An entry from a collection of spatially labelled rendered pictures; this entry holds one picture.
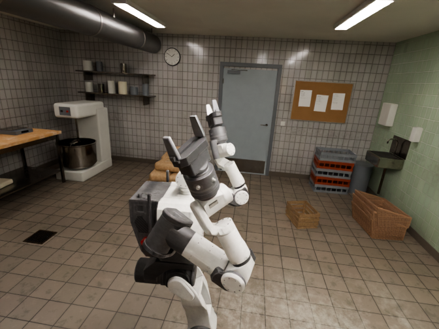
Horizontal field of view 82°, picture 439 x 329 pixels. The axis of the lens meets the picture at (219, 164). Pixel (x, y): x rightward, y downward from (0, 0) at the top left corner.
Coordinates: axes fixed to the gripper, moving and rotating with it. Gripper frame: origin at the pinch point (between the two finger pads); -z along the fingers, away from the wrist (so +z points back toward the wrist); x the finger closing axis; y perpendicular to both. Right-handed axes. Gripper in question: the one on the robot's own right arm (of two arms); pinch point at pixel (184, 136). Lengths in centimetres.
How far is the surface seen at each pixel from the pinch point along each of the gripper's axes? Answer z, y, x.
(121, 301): 159, -134, -16
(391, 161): 235, 39, 326
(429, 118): 172, 74, 340
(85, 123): 94, -438, 174
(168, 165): 176, -268, 181
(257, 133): 209, -187, 350
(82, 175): 156, -397, 102
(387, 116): 201, 25, 403
